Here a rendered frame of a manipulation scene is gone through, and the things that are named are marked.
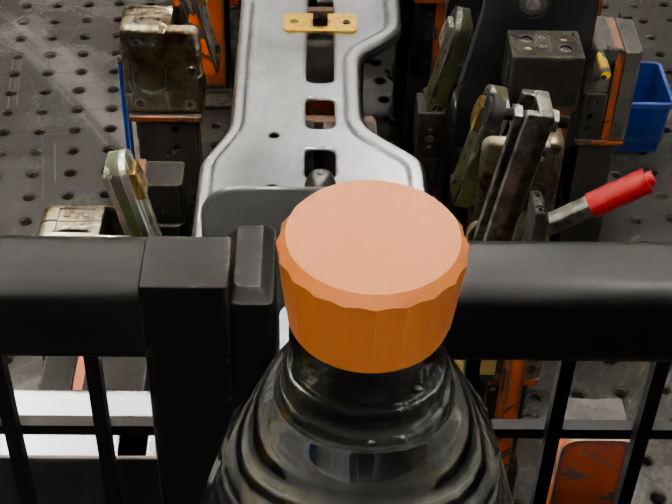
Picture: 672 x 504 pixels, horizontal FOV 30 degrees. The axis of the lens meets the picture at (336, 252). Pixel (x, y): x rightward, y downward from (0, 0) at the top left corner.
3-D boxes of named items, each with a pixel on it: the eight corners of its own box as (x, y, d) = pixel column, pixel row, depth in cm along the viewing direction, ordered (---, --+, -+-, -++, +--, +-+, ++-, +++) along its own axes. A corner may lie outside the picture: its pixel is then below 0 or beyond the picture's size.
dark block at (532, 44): (467, 333, 150) (506, 27, 122) (525, 333, 150) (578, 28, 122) (471, 363, 146) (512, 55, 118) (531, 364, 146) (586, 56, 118)
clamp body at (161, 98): (135, 229, 163) (109, -8, 140) (229, 230, 163) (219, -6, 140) (127, 277, 156) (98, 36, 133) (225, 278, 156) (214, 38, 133)
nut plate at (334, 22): (283, 32, 143) (283, 23, 142) (284, 15, 146) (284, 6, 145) (357, 33, 143) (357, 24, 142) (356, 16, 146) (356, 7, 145)
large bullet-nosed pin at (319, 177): (303, 214, 121) (303, 159, 117) (336, 214, 121) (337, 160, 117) (303, 235, 119) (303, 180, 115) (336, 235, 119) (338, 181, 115)
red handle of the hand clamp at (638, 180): (470, 231, 107) (643, 152, 102) (482, 247, 108) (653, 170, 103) (474, 264, 104) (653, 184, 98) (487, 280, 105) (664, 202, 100)
